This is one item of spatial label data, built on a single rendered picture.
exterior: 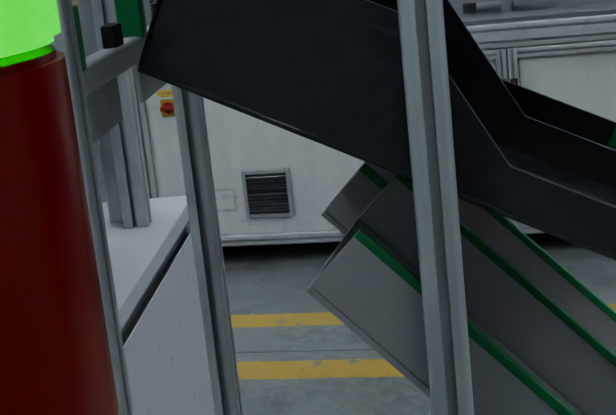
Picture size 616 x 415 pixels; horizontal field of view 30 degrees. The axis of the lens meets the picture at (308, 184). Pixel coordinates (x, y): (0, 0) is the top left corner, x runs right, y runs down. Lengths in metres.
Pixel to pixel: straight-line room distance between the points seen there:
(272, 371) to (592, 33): 1.76
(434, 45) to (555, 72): 3.94
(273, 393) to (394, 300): 2.91
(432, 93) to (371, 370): 3.06
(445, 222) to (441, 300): 0.04
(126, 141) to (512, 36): 2.58
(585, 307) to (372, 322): 0.31
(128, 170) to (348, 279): 1.51
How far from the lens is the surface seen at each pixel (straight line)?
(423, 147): 0.53
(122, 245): 1.98
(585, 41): 4.45
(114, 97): 0.67
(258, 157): 4.66
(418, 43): 0.52
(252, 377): 3.62
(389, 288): 0.58
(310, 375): 3.58
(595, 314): 0.87
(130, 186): 2.08
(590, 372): 0.73
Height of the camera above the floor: 1.37
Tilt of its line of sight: 13 degrees down
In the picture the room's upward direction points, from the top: 6 degrees counter-clockwise
